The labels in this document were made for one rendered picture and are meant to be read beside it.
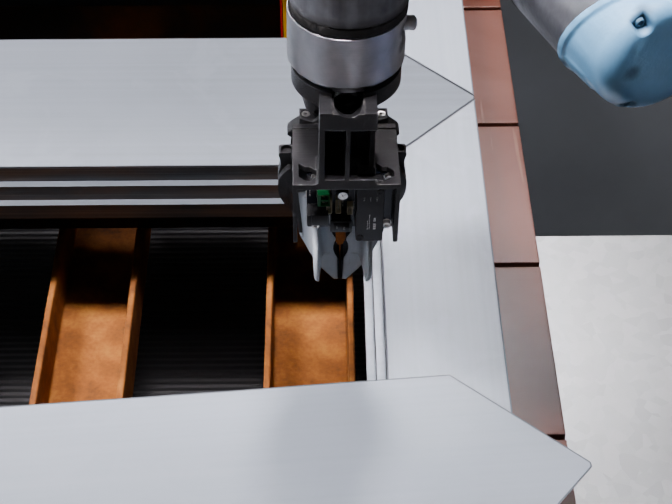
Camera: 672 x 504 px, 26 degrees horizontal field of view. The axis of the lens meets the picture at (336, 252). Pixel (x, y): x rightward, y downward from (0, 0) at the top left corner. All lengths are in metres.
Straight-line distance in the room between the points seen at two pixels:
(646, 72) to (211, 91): 0.61
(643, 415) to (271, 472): 0.42
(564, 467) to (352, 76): 0.33
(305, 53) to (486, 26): 0.59
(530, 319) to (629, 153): 0.74
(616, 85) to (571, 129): 1.06
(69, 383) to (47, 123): 0.23
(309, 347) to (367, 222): 0.40
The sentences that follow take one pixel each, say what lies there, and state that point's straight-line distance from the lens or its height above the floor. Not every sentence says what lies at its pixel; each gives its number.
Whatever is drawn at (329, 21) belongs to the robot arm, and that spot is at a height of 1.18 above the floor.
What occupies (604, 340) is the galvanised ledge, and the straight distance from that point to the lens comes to 1.38.
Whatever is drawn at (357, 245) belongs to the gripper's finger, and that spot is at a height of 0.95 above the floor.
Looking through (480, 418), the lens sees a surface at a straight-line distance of 1.07.
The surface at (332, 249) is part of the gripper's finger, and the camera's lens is 1.07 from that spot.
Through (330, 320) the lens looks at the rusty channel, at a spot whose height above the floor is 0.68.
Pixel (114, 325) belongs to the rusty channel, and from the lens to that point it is 1.38.
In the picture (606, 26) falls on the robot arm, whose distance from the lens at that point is 0.78.
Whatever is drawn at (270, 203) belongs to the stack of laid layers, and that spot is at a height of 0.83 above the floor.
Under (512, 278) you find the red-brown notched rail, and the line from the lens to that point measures 1.22.
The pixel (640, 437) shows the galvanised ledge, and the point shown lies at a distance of 1.31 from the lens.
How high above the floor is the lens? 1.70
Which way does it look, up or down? 45 degrees down
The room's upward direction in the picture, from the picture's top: straight up
